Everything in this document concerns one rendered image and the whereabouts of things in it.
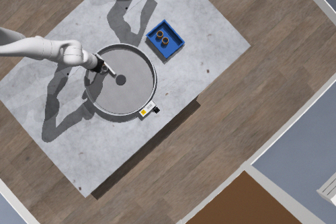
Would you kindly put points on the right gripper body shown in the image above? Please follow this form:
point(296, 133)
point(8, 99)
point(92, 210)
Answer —
point(96, 65)

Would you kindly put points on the blue open-top crate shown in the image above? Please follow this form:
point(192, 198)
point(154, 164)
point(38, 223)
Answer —
point(175, 41)

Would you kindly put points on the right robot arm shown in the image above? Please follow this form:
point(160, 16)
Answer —
point(65, 52)

